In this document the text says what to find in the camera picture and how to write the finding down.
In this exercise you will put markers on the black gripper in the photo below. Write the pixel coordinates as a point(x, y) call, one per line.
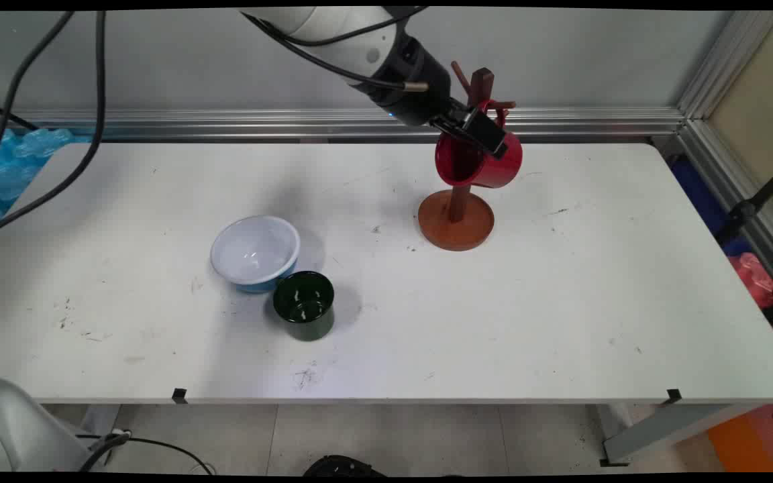
point(413, 87)

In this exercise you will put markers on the red mug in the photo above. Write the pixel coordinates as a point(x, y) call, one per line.
point(502, 171)

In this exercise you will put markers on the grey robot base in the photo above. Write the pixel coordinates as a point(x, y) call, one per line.
point(14, 429)

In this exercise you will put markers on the brown wooden mug tree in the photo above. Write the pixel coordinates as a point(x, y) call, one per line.
point(457, 228)

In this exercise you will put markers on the blue container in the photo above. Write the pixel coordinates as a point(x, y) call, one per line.
point(702, 194)

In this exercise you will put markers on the dark green mug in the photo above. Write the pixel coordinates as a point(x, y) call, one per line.
point(304, 305)

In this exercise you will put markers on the white and blue bowl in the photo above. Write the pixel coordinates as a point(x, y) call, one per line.
point(252, 251)

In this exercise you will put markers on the black tripod stand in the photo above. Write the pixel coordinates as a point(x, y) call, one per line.
point(759, 198)

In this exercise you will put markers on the red plastic bag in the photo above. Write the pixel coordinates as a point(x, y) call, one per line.
point(755, 278)

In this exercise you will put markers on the black table edge clip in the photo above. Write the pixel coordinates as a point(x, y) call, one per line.
point(179, 396)
point(674, 396)

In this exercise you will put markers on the grey table leg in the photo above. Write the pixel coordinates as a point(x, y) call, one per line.
point(668, 429)

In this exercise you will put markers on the black object on floor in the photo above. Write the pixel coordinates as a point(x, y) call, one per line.
point(343, 466)

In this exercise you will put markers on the orange box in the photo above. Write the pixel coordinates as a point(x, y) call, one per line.
point(739, 443)

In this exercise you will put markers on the blue bubble wrap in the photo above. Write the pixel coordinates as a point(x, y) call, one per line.
point(4, 168)

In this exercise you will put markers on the aluminium frame rail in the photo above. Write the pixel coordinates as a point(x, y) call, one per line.
point(225, 124)

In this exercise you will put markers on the aluminium frame post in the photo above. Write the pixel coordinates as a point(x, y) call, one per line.
point(729, 80)

